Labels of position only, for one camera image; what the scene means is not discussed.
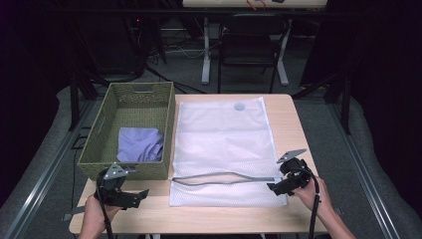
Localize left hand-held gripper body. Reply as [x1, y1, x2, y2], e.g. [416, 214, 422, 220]
[95, 161, 129, 209]

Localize purple cloth garment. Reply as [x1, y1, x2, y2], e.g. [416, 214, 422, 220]
[115, 126, 165, 163]

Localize white mesh laundry bag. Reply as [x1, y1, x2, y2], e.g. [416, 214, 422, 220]
[168, 96, 289, 208]

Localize black metal stand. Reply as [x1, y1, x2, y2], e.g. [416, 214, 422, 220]
[68, 71, 82, 132]
[340, 74, 352, 135]

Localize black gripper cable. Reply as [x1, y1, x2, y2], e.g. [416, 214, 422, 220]
[289, 167, 321, 239]
[96, 167, 115, 239]

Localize white-legged desk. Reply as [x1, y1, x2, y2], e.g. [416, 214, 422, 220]
[181, 0, 328, 87]

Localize bundle of floor cables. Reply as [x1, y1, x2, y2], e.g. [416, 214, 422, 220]
[143, 29, 208, 95]

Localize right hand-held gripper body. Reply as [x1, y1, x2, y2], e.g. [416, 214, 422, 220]
[276, 147, 316, 190]

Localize person's right hand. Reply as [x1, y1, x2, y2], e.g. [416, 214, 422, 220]
[293, 176, 330, 217]

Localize green woven basket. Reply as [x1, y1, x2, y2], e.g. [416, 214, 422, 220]
[77, 81, 176, 181]

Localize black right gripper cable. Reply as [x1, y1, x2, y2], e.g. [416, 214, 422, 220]
[289, 167, 321, 239]

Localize metal floor rail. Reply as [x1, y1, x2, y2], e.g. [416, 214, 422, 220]
[326, 99, 401, 239]
[2, 99, 98, 239]

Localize person's left hand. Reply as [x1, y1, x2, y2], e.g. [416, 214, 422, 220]
[82, 193, 124, 231]

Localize black folding chair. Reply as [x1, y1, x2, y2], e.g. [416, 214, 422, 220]
[216, 13, 292, 95]

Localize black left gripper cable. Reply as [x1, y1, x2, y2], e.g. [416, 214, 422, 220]
[96, 167, 115, 239]

